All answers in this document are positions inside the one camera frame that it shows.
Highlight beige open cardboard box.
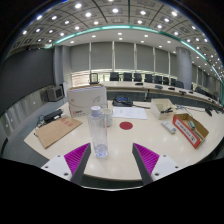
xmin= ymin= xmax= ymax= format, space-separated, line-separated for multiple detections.
xmin=150 ymin=98 xmax=178 ymax=121

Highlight black power adapter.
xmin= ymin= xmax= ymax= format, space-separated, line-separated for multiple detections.
xmin=39 ymin=108 xmax=64 ymax=125

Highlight long curved conference desk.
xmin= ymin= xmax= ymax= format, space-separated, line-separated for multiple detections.
xmin=71 ymin=80 xmax=224 ymax=111

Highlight black desk phone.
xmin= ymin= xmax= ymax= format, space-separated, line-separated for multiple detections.
xmin=112 ymin=95 xmax=134 ymax=108

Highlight white paper sheet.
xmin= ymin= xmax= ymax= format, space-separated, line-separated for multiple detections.
xmin=111 ymin=106 xmax=148 ymax=120

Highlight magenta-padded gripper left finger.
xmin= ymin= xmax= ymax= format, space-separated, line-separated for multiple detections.
xmin=40 ymin=142 xmax=92 ymax=186

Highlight brown open box red side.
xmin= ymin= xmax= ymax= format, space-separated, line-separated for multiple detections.
xmin=172 ymin=113 xmax=210 ymax=150

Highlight clear plastic water bottle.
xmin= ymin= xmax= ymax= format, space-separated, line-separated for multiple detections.
xmin=87 ymin=105 xmax=109 ymax=159

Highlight brown paper envelope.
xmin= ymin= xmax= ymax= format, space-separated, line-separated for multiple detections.
xmin=34 ymin=115 xmax=83 ymax=150

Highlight grey box monitor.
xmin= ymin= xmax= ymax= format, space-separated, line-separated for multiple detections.
xmin=45 ymin=85 xmax=65 ymax=102

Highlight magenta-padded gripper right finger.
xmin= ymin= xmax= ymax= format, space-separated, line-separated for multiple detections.
xmin=131 ymin=142 xmax=184 ymax=186

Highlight flat round red coaster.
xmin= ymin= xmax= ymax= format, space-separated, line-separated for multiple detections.
xmin=119 ymin=121 xmax=134 ymax=131

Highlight white ceramic mug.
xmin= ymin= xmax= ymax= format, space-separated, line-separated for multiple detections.
xmin=101 ymin=108 xmax=114 ymax=128

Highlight white printer paper box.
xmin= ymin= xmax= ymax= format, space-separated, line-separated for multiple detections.
xmin=66 ymin=83 xmax=109 ymax=118

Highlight small white oblong box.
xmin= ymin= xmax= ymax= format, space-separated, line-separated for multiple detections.
xmin=160 ymin=119 xmax=178 ymax=135

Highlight black office chairs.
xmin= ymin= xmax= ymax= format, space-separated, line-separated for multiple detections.
xmin=89 ymin=71 xmax=188 ymax=89

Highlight black clip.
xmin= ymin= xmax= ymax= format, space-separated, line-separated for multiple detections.
xmin=160 ymin=107 xmax=174 ymax=115

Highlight round ceiling lights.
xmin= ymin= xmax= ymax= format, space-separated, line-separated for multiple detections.
xmin=21 ymin=1 xmax=214 ymax=48

